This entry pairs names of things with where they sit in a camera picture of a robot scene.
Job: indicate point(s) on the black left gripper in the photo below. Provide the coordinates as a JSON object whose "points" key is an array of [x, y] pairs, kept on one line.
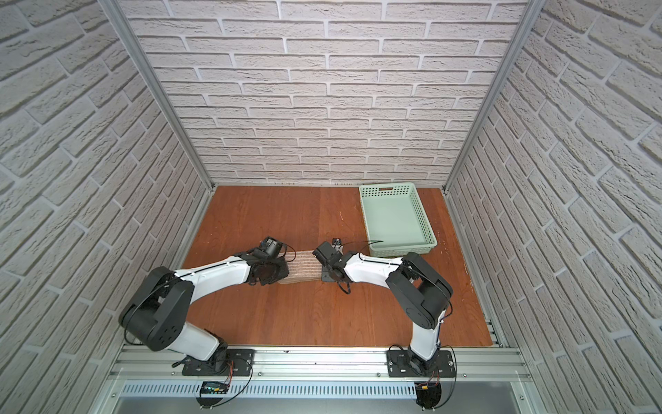
{"points": [[274, 266]]}

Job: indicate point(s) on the striped brown dishcloth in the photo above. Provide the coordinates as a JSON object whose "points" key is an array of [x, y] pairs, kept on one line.
{"points": [[302, 267]]}

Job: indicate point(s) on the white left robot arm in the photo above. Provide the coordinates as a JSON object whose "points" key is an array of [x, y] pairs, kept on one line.
{"points": [[157, 313]]}

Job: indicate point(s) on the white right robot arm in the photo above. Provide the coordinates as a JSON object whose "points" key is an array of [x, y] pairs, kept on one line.
{"points": [[423, 294]]}

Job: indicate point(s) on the green perforated plastic basket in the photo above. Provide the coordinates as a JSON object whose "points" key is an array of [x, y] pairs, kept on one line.
{"points": [[395, 220]]}

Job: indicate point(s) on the left controller board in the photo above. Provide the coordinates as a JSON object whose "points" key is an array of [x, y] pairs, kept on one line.
{"points": [[210, 389]]}

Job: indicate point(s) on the controller board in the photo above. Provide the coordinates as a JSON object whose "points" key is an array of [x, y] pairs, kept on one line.
{"points": [[428, 394], [210, 389]]}

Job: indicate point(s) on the right controller board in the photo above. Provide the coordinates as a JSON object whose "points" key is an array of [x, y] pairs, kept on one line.
{"points": [[428, 394]]}

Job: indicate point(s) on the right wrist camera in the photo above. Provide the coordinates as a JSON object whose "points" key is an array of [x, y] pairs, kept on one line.
{"points": [[329, 253]]}

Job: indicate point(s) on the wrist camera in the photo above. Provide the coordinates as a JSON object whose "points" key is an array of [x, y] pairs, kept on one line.
{"points": [[270, 248], [329, 253]]}

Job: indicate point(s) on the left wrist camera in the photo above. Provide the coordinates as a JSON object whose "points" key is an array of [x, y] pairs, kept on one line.
{"points": [[270, 248]]}

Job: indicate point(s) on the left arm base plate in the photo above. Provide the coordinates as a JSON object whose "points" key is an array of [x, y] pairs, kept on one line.
{"points": [[227, 361]]}

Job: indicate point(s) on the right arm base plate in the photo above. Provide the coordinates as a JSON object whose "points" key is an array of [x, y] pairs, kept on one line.
{"points": [[421, 365]]}

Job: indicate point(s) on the aluminium front rail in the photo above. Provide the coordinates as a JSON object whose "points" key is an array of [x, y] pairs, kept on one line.
{"points": [[270, 363]]}

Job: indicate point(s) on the aluminium corner post left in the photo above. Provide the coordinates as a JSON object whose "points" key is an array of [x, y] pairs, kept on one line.
{"points": [[120, 23]]}

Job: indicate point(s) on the aluminium corner post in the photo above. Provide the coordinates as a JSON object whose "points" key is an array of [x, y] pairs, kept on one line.
{"points": [[523, 29], [120, 23]]}

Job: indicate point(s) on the aluminium corner post right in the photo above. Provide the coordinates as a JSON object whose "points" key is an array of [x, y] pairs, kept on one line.
{"points": [[523, 29]]}

